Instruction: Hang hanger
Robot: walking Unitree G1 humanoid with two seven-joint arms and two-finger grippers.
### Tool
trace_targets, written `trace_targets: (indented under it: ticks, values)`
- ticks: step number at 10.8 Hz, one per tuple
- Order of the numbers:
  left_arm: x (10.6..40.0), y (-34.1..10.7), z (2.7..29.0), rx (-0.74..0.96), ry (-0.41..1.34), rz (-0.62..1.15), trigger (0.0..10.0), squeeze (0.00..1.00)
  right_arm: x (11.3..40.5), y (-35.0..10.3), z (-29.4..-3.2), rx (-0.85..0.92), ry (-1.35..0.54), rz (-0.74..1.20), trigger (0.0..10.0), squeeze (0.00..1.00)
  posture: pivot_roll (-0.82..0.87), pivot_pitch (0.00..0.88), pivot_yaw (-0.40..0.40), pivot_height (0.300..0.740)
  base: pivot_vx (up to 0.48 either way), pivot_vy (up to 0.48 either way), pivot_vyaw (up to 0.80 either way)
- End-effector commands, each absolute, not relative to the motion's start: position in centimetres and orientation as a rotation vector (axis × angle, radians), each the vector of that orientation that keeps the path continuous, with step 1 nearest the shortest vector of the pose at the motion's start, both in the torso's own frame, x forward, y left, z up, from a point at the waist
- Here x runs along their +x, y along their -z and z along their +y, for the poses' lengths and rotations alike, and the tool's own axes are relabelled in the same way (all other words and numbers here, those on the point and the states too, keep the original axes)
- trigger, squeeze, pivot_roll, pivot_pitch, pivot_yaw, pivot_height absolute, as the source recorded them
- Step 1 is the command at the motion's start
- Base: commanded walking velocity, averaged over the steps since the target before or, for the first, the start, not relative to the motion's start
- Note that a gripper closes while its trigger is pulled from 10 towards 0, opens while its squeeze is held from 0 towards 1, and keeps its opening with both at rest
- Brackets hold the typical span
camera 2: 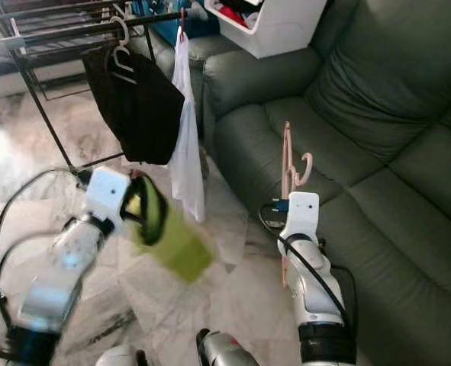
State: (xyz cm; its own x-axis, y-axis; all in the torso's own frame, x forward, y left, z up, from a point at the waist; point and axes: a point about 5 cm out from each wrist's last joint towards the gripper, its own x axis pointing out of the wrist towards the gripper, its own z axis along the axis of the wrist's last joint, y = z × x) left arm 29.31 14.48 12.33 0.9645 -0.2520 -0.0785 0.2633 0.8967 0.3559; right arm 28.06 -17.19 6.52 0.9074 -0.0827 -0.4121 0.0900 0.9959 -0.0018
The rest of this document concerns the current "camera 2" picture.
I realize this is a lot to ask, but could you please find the lime green garment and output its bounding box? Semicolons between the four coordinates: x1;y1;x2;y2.
122;174;214;284

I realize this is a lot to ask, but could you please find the white hanging garment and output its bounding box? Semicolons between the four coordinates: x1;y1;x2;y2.
168;29;207;223

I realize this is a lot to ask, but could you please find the black t-shirt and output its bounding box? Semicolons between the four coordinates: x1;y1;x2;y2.
80;44;184;165

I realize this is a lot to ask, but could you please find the silver left robot leg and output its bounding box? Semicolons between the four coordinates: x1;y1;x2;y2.
95;345;146;366

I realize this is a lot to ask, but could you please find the dark green leather sofa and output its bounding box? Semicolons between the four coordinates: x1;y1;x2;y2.
149;0;451;366

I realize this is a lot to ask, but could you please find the black metal drying rack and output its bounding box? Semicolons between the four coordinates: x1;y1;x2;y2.
0;0;211;172

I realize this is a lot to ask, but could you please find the white storage box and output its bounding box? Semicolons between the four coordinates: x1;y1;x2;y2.
206;0;329;60

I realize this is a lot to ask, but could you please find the blue storage bag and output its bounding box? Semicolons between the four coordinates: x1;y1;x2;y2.
153;0;199;39

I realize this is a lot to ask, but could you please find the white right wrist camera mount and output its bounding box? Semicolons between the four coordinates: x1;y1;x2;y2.
286;191;321;241

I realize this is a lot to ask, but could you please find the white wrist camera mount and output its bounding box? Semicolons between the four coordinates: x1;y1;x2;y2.
88;168;133;226
286;191;321;241

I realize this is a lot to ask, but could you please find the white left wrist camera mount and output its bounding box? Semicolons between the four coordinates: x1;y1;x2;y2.
88;168;133;226

